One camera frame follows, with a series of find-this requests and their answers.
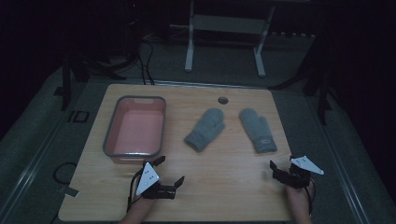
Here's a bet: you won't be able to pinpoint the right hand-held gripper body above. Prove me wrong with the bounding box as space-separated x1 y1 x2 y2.
281 155 325 190

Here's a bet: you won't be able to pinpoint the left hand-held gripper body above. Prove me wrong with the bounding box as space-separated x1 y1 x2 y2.
135 161 177 201

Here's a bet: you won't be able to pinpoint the pink basin with grey rim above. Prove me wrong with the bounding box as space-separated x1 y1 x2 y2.
102 94 167 165

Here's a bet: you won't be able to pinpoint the grey mitten with label patch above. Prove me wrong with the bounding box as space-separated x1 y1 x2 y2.
238 106 278 155

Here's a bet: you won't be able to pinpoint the plain grey knit mitten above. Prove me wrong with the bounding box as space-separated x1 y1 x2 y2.
183 106 226 154

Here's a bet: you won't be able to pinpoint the person's right hand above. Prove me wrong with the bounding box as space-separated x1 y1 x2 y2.
285 182 314 204

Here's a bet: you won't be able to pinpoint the person's left hand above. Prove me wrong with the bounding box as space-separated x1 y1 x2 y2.
130 194 157 213

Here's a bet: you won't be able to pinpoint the metal floor strip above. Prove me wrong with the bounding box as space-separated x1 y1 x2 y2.
306 96 373 224
0 102 74 218

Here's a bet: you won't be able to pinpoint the grey tape piece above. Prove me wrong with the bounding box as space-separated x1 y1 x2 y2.
61 185 80 199

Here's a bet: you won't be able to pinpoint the black tripod stand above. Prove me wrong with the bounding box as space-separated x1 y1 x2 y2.
53 36 139 112
269 27 335 126

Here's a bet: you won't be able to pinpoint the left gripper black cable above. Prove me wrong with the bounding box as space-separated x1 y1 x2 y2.
126 169 147 214

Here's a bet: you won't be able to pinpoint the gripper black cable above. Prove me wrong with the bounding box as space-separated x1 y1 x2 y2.
305 177 317 217
126 169 147 214

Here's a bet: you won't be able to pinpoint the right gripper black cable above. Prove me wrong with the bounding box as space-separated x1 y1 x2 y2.
305 177 317 217

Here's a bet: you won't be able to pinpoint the black cable loop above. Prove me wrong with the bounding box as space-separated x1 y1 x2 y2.
51 161 78 186

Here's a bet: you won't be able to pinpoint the black floor cables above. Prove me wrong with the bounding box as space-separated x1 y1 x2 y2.
136 34 157 86

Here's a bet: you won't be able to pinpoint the white metal desk frame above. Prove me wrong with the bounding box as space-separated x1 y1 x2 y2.
169 0 312 78

